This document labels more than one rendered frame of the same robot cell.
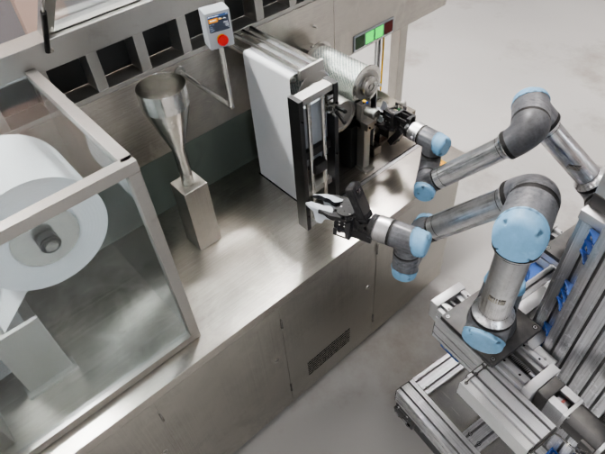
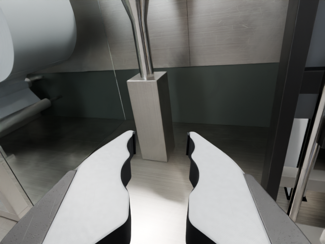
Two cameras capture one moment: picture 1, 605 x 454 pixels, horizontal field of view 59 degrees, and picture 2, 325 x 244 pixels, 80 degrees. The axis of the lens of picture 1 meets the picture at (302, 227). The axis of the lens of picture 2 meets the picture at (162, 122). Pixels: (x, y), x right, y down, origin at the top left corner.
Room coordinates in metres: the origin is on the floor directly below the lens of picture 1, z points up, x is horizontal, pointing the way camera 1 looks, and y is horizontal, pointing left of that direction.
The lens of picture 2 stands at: (1.07, -0.14, 1.30)
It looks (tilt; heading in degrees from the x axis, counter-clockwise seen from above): 27 degrees down; 61
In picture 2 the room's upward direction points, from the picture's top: 8 degrees counter-clockwise
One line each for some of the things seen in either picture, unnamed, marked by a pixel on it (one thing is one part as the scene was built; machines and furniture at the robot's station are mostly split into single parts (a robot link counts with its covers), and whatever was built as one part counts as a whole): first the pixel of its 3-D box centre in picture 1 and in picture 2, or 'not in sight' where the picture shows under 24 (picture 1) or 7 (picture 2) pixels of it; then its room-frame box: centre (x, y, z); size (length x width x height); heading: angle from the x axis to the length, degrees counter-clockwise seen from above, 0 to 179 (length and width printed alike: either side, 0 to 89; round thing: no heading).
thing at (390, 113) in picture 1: (400, 121); not in sight; (1.62, -0.39, 1.12); 0.12 x 0.08 x 0.09; 38
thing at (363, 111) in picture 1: (365, 138); not in sight; (1.62, -0.27, 1.05); 0.06 x 0.05 x 0.31; 38
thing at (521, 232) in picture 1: (504, 280); not in sight; (0.80, -0.50, 1.19); 0.15 x 0.12 x 0.55; 146
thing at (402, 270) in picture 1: (407, 258); not in sight; (0.97, -0.29, 1.12); 0.11 x 0.08 x 0.11; 146
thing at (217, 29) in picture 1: (217, 27); not in sight; (1.36, 0.18, 1.66); 0.07 x 0.07 x 0.10; 23
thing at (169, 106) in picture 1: (163, 95); not in sight; (1.32, 0.36, 1.50); 0.14 x 0.14 x 0.06
